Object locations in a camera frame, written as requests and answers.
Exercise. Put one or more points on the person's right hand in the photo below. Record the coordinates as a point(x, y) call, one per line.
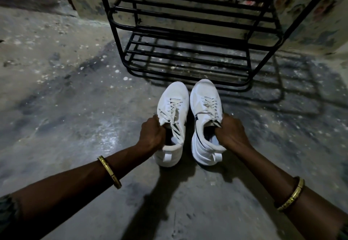
point(231, 135)

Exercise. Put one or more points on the person's left hand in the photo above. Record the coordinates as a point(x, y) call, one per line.
point(151, 136)

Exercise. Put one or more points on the person's left fingers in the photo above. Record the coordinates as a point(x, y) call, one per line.
point(159, 131)

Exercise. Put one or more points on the person's right fingers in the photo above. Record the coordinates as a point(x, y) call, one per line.
point(220, 128)

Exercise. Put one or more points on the gold bangle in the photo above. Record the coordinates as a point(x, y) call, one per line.
point(110, 172)
point(292, 195)

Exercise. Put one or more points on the black metal shoe rack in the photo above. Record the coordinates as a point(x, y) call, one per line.
point(195, 30)

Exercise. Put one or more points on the white sneaker with dark stripe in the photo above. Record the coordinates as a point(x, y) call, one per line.
point(204, 120)

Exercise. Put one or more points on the person's left forearm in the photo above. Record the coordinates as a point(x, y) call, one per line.
point(68, 185)

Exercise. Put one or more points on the person's right forearm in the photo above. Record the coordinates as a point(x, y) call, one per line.
point(288, 191)

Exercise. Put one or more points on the floral patterned curtain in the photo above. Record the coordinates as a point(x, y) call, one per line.
point(299, 9)

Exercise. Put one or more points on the patterned sleeve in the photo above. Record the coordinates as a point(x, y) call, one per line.
point(8, 215)

